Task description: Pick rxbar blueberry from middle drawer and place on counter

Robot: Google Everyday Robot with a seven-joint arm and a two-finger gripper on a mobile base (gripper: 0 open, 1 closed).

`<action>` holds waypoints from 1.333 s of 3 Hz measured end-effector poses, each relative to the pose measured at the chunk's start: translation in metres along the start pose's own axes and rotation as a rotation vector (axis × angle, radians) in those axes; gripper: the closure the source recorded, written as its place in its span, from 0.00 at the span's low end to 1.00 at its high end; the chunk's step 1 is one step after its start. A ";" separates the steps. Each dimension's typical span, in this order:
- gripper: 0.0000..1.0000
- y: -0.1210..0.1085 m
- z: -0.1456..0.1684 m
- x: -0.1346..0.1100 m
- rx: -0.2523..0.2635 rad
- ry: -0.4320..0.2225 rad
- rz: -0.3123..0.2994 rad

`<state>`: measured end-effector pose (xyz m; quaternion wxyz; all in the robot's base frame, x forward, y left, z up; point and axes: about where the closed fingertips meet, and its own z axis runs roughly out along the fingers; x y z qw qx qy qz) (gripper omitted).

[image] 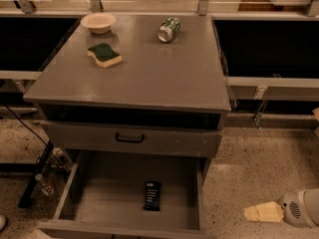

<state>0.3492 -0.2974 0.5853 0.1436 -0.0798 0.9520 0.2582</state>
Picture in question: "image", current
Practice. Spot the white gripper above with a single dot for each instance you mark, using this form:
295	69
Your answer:
291	207

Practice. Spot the dark blue rxbar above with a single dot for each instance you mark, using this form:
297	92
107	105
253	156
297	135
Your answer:
152	196

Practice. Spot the grey drawer cabinet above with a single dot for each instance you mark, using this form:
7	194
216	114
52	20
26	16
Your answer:
177	85

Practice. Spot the closed grey top drawer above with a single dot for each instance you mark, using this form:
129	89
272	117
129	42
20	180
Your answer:
158	140

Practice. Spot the open grey middle drawer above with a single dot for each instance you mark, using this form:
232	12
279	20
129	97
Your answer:
104	198

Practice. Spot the green soda can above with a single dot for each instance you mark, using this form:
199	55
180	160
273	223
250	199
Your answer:
168	29

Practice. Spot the clear plastic bottle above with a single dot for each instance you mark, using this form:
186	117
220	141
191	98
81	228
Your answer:
47	187

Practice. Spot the green yellow sponge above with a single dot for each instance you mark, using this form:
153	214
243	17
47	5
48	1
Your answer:
104	55

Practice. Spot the black table leg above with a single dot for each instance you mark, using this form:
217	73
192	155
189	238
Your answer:
26	201

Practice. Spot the beige bowl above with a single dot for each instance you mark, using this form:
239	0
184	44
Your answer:
98	23

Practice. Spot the metal bracket under shelf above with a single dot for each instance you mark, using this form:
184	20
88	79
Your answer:
259	96

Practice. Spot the black drawer handle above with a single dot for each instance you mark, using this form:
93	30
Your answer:
128	139

